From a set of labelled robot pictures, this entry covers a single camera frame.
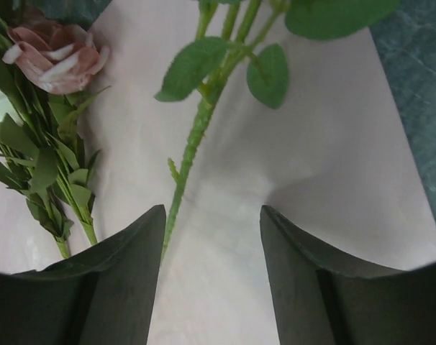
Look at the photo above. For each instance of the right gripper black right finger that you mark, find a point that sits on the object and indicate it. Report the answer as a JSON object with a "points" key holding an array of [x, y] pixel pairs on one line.
{"points": [[322, 295]]}

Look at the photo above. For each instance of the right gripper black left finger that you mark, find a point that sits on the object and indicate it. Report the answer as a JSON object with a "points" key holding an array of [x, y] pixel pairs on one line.
{"points": [[102, 295]]}

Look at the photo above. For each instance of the mauve rose flower stem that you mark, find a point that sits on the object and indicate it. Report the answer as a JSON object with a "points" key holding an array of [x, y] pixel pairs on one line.
{"points": [[45, 69]]}

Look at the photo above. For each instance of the pink peony bud stem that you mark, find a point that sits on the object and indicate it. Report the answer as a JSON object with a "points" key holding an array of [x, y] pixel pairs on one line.
{"points": [[220, 45]]}

